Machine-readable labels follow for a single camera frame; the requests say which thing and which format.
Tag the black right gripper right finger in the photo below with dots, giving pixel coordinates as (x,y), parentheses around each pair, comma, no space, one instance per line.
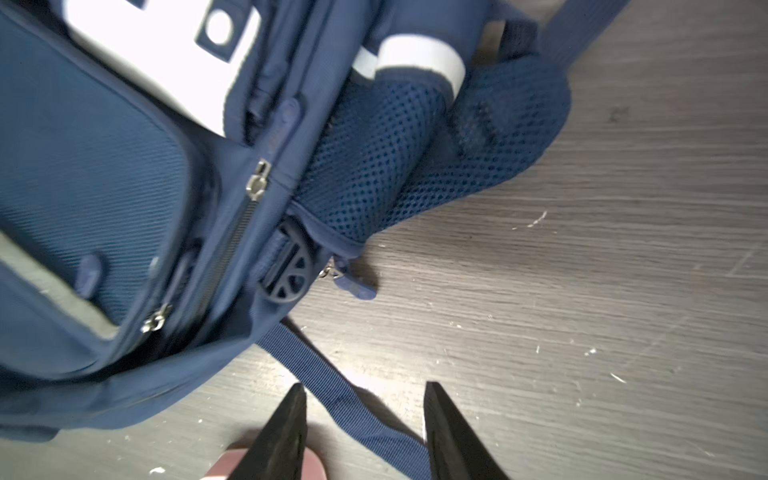
(454,450)

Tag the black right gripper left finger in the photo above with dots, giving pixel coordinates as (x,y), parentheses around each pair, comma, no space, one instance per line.
(286,430)

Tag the navy blue student backpack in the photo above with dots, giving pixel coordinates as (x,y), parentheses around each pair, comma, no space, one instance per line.
(175,175)

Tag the pink pencil case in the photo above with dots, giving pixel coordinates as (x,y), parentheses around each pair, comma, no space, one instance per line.
(257,464)

